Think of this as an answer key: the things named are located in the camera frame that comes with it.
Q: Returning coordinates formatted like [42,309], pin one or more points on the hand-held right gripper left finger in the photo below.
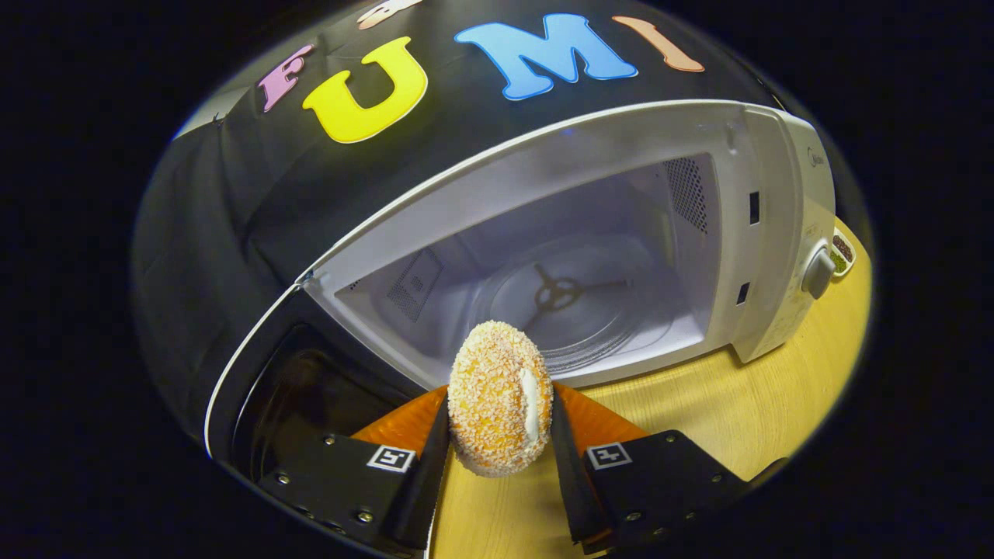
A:
[423,497]

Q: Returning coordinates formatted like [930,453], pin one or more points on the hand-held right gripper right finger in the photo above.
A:
[575,489]

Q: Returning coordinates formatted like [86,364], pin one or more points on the round sesame bread bun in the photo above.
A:
[489,396]

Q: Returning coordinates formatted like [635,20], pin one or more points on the white microwave oven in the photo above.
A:
[769,233]

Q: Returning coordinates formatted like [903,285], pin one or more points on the glass microwave turntable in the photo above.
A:
[613,310]

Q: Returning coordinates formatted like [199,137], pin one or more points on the white divided plate with beans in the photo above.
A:
[841,252]

